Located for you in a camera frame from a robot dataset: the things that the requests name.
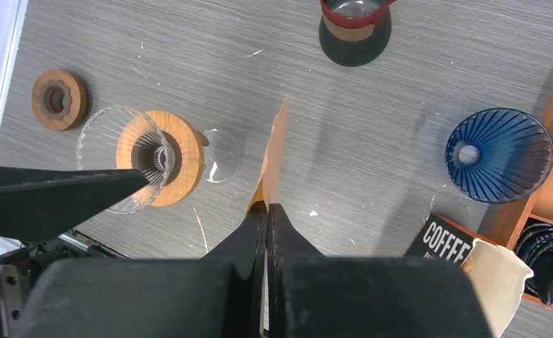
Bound brown paper coffee filter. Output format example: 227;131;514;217
247;97;289;211

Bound blue patterned rolled tie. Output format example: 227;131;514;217
514;223;553;306

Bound glass carafe with brown collar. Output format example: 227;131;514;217
197;128;242;183

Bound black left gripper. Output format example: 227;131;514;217
0;166;149;337

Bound orange coffee filter box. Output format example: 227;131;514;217
404;212;535;338

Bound red and black carafe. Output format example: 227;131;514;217
318;0;393;67

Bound blue glass dripper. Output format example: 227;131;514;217
445;108;550;204

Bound clear glass dripper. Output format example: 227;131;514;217
76;106;175;214

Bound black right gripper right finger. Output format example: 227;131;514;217
267;204;491;337

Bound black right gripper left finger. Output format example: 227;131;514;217
13;202;268;337

